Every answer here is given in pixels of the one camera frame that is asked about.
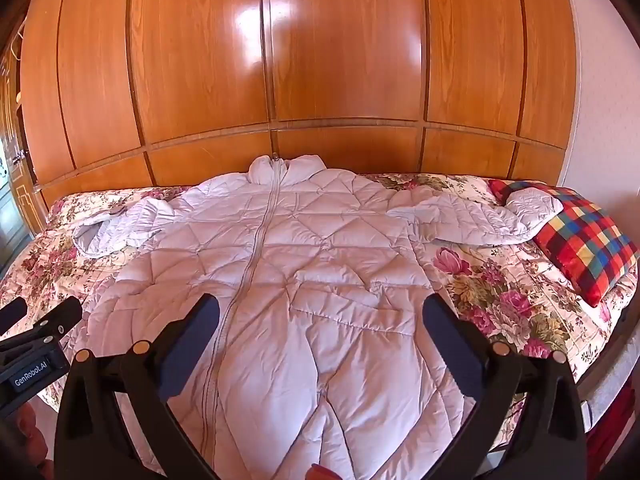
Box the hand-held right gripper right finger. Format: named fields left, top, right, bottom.
left=422, top=292, right=587, bottom=480

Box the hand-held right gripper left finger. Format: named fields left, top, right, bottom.
left=54, top=293, right=221, bottom=480

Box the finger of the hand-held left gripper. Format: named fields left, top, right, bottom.
left=0, top=297, right=29, bottom=334
left=0, top=295, right=84, bottom=362

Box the white quilt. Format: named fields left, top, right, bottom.
left=74, top=155, right=564, bottom=480

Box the floral quilted bedspread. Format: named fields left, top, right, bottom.
left=0, top=172, right=640, bottom=461

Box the wooden framed glass door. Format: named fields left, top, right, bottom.
left=0, top=20, right=39, bottom=261

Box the white bed mattress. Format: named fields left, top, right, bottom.
left=575, top=305, right=640, bottom=427

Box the colourful plaid pillow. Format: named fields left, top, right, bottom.
left=487, top=179, right=640, bottom=309

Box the red cloth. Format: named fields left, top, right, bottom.
left=585, top=385, right=639, bottom=467

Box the wooden panelled wardrobe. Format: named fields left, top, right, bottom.
left=20, top=0, right=579, bottom=207

